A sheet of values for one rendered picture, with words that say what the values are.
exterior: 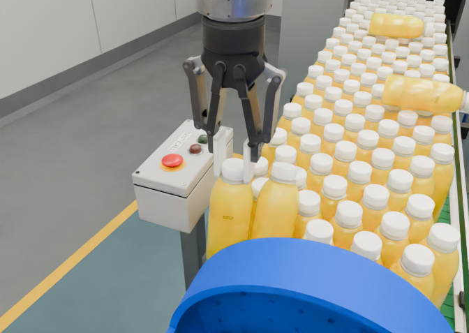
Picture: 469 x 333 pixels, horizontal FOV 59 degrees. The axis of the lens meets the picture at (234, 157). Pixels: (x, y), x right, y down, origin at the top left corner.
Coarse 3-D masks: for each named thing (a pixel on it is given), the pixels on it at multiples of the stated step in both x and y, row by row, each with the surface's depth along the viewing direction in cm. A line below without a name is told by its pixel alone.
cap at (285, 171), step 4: (276, 164) 63; (280, 164) 64; (284, 164) 65; (288, 164) 65; (272, 168) 64; (276, 168) 63; (280, 168) 62; (284, 168) 62; (288, 168) 62; (292, 168) 63; (296, 168) 63; (272, 172) 64; (276, 172) 63; (280, 172) 62; (284, 172) 62; (288, 172) 62; (292, 172) 62; (296, 172) 63; (276, 176) 63; (280, 176) 63; (284, 176) 62; (288, 176) 62; (292, 176) 63
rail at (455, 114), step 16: (448, 32) 168; (448, 48) 156; (464, 176) 88; (464, 192) 83; (464, 208) 79; (464, 224) 76; (464, 240) 74; (464, 256) 71; (464, 272) 69; (464, 288) 67
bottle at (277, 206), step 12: (276, 180) 63; (288, 180) 63; (264, 192) 63; (276, 192) 62; (288, 192) 62; (264, 204) 63; (276, 204) 62; (288, 204) 62; (264, 216) 63; (276, 216) 62; (288, 216) 63; (252, 228) 66; (264, 228) 63; (276, 228) 63; (288, 228) 63
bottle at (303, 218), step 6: (318, 210) 67; (300, 216) 67; (306, 216) 66; (312, 216) 66; (318, 216) 67; (300, 222) 66; (306, 222) 66; (300, 228) 67; (294, 234) 68; (300, 234) 67
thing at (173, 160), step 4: (164, 156) 70; (168, 156) 70; (172, 156) 70; (176, 156) 70; (180, 156) 70; (164, 160) 69; (168, 160) 69; (172, 160) 69; (176, 160) 69; (180, 160) 69; (164, 164) 69; (168, 164) 68; (172, 164) 68; (176, 164) 69; (180, 164) 69
